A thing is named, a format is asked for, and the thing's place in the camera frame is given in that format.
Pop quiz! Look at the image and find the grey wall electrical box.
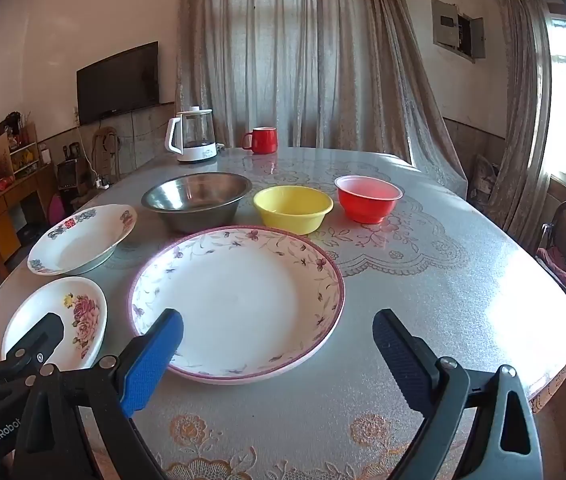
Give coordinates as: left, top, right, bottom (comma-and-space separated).
430, 0, 487, 63

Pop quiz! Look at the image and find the red chair cushion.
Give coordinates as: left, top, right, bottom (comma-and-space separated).
536, 247, 566, 288

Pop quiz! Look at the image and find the large purple-rimmed floral plate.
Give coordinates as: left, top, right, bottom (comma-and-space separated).
128, 226, 346, 385

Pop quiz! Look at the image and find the beige sheer curtain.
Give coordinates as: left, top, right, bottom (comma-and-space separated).
175, 0, 469, 198

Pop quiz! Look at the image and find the black flat television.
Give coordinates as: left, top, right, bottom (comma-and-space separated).
76, 41, 160, 126

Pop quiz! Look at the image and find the stainless steel bowl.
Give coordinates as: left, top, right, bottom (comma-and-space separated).
141, 172, 253, 234

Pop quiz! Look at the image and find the white plate with pink roses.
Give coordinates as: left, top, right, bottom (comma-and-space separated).
1, 276, 108, 372

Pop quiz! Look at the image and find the yellow plastic bowl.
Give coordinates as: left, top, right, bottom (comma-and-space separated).
253, 185, 334, 236

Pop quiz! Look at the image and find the red mug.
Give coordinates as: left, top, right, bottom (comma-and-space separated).
241, 127, 279, 155

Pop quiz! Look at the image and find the wooden desktop shelf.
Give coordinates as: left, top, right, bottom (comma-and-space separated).
0, 122, 41, 176

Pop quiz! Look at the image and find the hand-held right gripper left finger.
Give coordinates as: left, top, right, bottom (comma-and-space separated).
13, 307, 185, 480

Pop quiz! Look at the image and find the deep plate with blue flowers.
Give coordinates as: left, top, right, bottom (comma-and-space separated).
27, 203, 138, 277

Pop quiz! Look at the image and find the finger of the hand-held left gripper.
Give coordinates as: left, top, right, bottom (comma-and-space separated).
0, 312, 65, 378

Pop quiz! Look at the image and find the white glass electric kettle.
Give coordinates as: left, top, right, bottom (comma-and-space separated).
164, 106, 220, 164

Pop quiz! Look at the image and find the red plastic bowl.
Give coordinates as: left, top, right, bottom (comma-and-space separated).
334, 175, 404, 225

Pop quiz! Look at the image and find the beige window curtain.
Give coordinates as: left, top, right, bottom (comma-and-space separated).
488, 0, 561, 248

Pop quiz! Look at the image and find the wooden folding chair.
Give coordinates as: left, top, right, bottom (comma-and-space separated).
93, 127, 122, 183

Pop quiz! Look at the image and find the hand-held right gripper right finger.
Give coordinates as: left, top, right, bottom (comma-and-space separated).
372, 308, 544, 480

